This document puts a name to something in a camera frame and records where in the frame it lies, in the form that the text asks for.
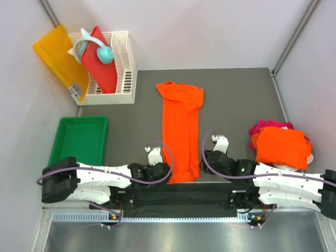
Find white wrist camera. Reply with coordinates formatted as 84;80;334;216
144;146;163;166
211;135;229;154

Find purple cable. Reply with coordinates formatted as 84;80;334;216
36;140;174;228
202;130;336;228

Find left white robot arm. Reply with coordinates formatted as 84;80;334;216
36;157;172;208

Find teal cat ear headphones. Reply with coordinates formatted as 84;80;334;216
67;26;114;65

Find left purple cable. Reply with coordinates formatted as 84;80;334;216
36;140;174;228

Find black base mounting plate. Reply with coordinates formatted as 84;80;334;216
102;182;264;218

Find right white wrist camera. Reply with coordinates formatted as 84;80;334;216
211;135;229;154

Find orange t shirt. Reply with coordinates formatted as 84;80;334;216
251;127;312;170
156;81;204;184

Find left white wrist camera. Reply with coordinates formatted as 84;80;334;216
144;146;163;166

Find yellow folder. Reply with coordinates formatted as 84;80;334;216
33;25;89;102

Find folded orange t shirt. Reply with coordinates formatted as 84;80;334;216
251;127;312;170

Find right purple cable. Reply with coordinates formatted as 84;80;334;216
202;130;336;228

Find red folder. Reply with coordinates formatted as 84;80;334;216
81;35;118;93

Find green plastic tray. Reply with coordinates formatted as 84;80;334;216
49;115;108;166

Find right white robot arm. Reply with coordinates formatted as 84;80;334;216
202;150;335;219

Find white file organizer basket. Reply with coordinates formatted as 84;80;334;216
71;31;138;106

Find white slotted cable duct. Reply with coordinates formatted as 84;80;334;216
53;211;261;223

